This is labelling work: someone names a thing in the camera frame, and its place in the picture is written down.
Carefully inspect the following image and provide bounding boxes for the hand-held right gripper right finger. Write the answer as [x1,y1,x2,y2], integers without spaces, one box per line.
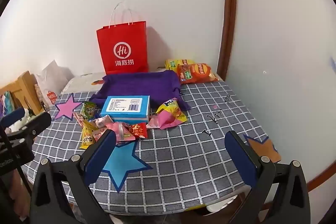
[224,130,311,224]

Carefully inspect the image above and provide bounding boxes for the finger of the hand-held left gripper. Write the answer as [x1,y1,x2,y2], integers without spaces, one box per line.
[5,112,52,146]
[0,108,26,132]

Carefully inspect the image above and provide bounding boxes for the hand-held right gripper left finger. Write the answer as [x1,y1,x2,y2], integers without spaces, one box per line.
[29,130,117,224]

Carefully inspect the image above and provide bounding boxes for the yellow cartoon snack packet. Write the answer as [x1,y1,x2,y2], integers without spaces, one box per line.
[79,119,103,150]

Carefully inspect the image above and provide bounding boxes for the large pink snack packet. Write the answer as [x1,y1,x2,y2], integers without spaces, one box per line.
[112,121,136,141]

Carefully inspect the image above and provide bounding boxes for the red snack packet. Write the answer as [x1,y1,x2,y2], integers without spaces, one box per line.
[128,122,148,140]

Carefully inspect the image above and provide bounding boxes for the purple fabric bin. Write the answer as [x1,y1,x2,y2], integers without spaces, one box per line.
[89,70,191,111]

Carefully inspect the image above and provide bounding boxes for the pile of plush toys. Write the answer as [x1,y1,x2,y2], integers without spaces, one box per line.
[0,91,36,134]

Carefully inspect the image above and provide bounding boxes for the wooden chair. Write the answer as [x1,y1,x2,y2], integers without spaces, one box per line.
[0,70,44,119]

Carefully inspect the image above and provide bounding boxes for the small red white candy packet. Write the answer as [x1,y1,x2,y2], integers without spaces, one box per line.
[73,112,85,128]

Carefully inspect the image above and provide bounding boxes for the white plastic bag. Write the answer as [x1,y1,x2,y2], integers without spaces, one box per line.
[35,60,74,111]

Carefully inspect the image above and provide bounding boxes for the blue tissue box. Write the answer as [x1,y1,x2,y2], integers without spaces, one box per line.
[100,95,151,125]

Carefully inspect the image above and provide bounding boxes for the green snack packet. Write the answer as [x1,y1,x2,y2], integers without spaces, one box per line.
[81,101,97,120]

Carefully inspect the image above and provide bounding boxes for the brown wooden baseboard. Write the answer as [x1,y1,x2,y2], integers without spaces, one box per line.
[307,161,336,191]

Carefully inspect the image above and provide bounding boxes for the yellow pink snack packet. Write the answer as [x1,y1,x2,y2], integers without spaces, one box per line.
[147,97,188,130]

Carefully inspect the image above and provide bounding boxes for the orange chip bag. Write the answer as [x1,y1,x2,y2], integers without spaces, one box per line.
[176,63,219,84]

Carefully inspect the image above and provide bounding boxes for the yellow chip bag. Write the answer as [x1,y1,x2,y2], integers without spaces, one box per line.
[165,59,196,75]

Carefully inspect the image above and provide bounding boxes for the red paper bag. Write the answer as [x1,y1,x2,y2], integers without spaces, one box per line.
[96,2,149,75]

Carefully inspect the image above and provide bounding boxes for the brown wooden door frame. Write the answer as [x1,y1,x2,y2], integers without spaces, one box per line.
[217,0,238,81]

